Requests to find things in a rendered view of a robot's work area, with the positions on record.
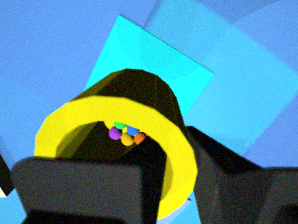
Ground green marble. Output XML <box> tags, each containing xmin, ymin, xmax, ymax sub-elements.
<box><xmin>114</xmin><ymin>122</ymin><xmax>127</xmax><ymax>129</ymax></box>

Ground blue marble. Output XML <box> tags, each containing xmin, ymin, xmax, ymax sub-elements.
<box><xmin>126</xmin><ymin>125</ymin><xmax>140</xmax><ymax>135</ymax></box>

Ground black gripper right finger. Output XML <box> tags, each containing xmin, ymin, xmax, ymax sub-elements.
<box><xmin>186</xmin><ymin>125</ymin><xmax>298</xmax><ymax>224</ymax></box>

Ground white flat rectangular block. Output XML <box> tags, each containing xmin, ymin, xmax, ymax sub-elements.
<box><xmin>0</xmin><ymin>154</ymin><xmax>15</xmax><ymax>198</ymax></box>

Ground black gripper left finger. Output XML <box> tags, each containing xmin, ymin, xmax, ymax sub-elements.
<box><xmin>10</xmin><ymin>135</ymin><xmax>167</xmax><ymax>224</ymax></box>

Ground orange marble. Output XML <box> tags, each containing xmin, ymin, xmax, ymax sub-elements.
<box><xmin>134</xmin><ymin>132</ymin><xmax>147</xmax><ymax>144</ymax></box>

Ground yellow cup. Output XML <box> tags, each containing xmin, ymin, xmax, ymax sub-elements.
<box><xmin>34</xmin><ymin>68</ymin><xmax>197</xmax><ymax>219</ymax></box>

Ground yellow marble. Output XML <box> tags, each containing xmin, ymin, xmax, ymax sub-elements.
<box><xmin>121</xmin><ymin>132</ymin><xmax>135</xmax><ymax>146</ymax></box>

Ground purple marble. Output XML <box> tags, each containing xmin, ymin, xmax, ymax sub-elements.
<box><xmin>109</xmin><ymin>126</ymin><xmax>123</xmax><ymax>140</ymax></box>

